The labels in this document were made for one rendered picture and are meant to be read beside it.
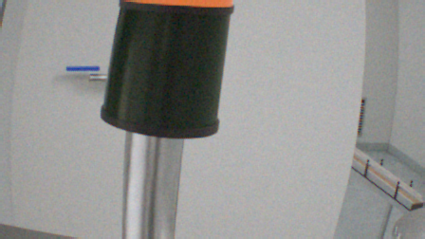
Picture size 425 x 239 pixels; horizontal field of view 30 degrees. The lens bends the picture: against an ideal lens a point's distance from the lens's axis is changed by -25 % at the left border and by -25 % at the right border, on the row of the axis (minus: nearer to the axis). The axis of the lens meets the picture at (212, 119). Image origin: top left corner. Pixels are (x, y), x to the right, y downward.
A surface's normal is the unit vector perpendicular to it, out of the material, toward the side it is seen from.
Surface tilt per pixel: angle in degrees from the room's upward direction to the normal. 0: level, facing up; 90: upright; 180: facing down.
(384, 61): 90
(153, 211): 90
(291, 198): 90
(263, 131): 90
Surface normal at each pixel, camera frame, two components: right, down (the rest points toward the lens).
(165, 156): 0.44, 0.26
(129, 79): -0.50, 0.13
